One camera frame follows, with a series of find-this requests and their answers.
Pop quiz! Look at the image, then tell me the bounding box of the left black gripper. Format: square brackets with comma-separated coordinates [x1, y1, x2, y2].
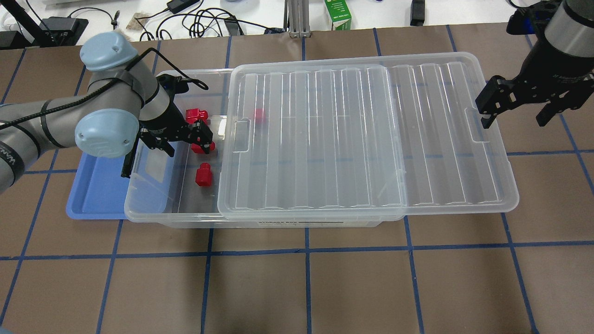
[140, 104, 213, 158]

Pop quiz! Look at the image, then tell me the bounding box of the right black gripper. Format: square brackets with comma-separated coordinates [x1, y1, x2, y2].
[475, 35, 594, 129]

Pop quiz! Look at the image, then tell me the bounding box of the clear plastic box lid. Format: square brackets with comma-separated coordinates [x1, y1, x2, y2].
[217, 51, 519, 222]

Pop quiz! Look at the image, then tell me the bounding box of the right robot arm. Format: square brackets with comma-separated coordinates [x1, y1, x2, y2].
[476, 0, 594, 129]

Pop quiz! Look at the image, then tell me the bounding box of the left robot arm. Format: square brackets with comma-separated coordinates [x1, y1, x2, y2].
[0, 32, 213, 192]

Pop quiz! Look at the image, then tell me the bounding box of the clear plastic storage box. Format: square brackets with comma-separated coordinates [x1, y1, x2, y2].
[124, 62, 407, 228]

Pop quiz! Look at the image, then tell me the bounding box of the green carton box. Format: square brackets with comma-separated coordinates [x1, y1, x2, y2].
[323, 0, 352, 31]

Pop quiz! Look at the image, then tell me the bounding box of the blue plastic tray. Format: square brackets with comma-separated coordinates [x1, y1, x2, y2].
[66, 154, 129, 220]

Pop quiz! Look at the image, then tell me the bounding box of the black power adapter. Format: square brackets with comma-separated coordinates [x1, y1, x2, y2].
[166, 0, 200, 14]

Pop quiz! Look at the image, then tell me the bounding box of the black device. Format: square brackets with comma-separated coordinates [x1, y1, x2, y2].
[409, 0, 425, 26]

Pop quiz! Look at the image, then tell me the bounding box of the black box latch handle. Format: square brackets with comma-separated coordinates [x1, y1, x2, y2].
[120, 138, 139, 179]

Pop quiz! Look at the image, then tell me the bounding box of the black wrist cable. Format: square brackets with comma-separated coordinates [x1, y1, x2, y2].
[0, 47, 209, 130]

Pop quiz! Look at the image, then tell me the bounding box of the aluminium frame post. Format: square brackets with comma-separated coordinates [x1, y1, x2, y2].
[284, 0, 311, 38]

